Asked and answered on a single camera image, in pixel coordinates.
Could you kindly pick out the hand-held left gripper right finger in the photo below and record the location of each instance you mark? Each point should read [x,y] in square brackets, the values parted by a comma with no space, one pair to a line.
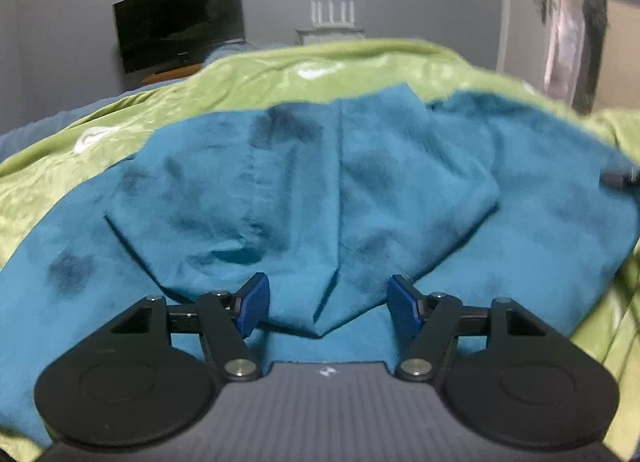
[402,304]

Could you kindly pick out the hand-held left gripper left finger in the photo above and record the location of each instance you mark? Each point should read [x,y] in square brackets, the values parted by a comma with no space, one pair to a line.
[255,304]

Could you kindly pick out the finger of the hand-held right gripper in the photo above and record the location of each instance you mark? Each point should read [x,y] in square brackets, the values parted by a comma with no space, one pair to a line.
[614,178]

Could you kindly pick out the teal hooded jacket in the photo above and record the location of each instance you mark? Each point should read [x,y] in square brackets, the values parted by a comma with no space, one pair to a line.
[300,192]

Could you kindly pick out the green blanket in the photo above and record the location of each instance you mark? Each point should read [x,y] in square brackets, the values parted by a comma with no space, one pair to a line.
[225,87]

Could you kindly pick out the wooden desk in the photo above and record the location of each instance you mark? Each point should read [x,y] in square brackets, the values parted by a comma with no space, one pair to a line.
[167,76]

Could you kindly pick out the black monitor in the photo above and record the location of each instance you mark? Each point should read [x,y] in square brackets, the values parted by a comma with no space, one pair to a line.
[180,22]

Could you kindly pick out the white router with antennas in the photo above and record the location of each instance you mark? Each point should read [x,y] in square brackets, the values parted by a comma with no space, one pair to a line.
[332,14]

